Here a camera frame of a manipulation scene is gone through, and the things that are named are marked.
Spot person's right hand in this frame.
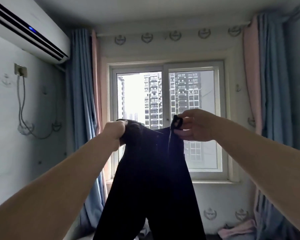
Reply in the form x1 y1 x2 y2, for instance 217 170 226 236
174 108 221 143

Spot person's left hand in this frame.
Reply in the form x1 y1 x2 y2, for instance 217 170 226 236
101 120 128 153

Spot black trousers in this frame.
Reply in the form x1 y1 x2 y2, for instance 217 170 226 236
92 115 207 240

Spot person's left forearm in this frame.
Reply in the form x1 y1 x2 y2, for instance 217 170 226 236
0 135 122 240

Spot person's right forearm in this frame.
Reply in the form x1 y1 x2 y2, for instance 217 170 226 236
212 117 300 238

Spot high-rise buildings outside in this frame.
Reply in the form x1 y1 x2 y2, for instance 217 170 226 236
117 71 216 163

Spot blue curtain with pink lining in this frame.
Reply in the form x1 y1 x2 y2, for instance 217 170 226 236
65 28 109 230
217 10 300 240

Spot white framed window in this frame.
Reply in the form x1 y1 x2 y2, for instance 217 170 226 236
107 60 241 184

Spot white looped wall cable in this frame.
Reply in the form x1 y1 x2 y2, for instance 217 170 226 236
16 75 63 140

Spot white wall socket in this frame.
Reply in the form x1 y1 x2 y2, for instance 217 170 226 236
14 63 28 78

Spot white wall air conditioner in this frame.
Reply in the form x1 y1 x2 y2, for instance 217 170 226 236
0 0 72 65

